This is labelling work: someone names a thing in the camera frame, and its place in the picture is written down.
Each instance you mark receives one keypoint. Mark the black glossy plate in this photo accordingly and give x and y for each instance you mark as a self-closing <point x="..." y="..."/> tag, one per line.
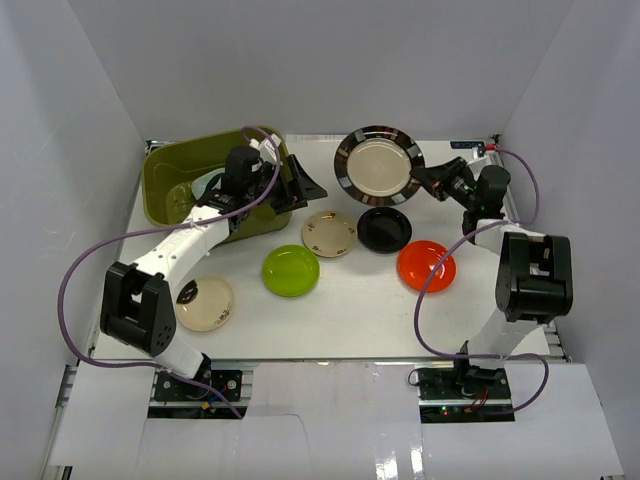
<point x="384" y="230"/>

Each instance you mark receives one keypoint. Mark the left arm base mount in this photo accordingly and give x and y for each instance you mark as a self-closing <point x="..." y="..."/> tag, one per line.
<point x="174" y="399"/>

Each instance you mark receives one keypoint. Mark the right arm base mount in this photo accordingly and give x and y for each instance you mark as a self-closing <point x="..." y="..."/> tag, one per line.
<point x="447" y="397"/>

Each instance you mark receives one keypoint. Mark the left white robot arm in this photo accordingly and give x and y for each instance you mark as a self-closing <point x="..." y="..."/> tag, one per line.
<point x="138" y="306"/>

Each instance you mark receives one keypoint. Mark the olive green plastic bin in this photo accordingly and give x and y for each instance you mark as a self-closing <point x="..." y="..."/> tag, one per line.
<point x="169" y="171"/>

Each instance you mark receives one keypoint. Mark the dark-rimmed beige plate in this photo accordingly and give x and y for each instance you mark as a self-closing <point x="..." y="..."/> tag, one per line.
<point x="373" y="165"/>

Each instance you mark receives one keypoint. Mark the orange glossy plate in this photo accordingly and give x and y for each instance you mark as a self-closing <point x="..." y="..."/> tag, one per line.
<point x="416" y="261"/>

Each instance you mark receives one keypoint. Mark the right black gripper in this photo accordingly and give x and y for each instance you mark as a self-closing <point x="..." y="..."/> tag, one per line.
<point x="439" y="178"/>

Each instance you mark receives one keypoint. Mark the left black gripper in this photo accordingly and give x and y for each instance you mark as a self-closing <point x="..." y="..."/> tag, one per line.
<point x="288" y="183"/>

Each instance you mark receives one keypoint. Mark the lime green plate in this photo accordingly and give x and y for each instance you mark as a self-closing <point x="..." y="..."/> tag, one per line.
<point x="290" y="271"/>

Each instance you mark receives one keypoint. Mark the light blue rectangular dish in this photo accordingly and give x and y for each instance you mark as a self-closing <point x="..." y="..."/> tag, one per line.
<point x="206" y="182"/>

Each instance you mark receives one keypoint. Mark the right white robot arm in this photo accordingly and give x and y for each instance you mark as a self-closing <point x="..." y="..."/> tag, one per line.
<point x="534" y="283"/>

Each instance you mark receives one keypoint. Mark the small beige patterned plate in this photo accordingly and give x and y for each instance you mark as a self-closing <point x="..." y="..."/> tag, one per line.
<point x="330" y="233"/>

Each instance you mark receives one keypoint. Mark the cream plate with black mark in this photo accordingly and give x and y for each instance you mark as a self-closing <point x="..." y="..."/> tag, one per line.
<point x="205" y="304"/>

